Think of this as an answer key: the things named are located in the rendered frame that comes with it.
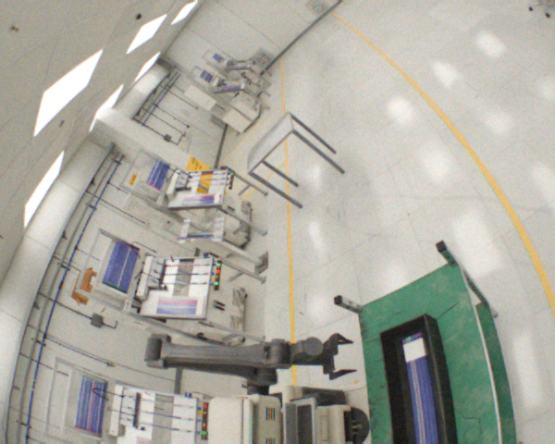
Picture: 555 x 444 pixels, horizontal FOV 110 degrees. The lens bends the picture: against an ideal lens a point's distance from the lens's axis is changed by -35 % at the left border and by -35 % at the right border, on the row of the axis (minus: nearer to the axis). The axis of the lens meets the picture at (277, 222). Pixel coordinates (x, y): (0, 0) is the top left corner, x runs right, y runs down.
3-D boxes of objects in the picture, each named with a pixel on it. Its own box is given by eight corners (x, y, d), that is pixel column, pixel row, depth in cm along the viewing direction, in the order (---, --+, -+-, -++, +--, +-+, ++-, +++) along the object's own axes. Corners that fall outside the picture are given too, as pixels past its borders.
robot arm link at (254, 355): (154, 338, 87) (150, 368, 79) (147, 331, 82) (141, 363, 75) (286, 340, 85) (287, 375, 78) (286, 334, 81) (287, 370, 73)
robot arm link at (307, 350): (269, 341, 83) (269, 369, 78) (279, 327, 75) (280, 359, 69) (307, 343, 86) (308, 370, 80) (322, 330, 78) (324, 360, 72)
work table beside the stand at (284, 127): (345, 172, 318) (292, 129, 278) (300, 209, 353) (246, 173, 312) (336, 151, 350) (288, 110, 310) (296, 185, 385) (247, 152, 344)
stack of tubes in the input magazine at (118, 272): (139, 251, 292) (117, 240, 279) (127, 292, 259) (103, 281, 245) (135, 255, 299) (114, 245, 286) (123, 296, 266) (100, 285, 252)
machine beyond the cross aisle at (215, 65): (273, 72, 770) (220, 33, 674) (272, 82, 715) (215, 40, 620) (242, 104, 845) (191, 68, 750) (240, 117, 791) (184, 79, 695)
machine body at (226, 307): (249, 289, 357) (205, 271, 326) (246, 343, 310) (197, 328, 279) (220, 305, 393) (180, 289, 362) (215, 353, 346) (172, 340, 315)
